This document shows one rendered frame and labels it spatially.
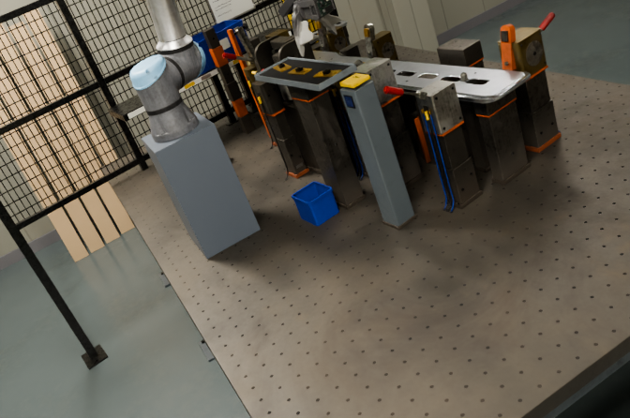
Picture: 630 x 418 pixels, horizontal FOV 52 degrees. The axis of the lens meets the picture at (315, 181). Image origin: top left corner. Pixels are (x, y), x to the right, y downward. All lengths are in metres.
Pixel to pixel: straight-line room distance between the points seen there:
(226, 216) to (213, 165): 0.18
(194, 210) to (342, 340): 0.72
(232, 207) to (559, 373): 1.15
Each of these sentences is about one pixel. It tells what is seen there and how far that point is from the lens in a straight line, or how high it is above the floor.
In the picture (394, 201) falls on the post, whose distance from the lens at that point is 1.87.
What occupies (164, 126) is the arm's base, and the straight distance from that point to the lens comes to 2.03.
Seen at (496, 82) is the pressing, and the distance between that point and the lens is 1.90.
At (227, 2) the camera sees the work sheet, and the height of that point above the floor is 1.23.
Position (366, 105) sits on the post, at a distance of 1.74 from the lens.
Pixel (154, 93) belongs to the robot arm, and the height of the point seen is 1.25.
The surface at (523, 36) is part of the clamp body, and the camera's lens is 2.02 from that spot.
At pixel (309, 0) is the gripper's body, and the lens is 1.75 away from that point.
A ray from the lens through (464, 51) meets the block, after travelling 2.13.
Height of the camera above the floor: 1.71
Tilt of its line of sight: 26 degrees down
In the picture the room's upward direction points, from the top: 21 degrees counter-clockwise
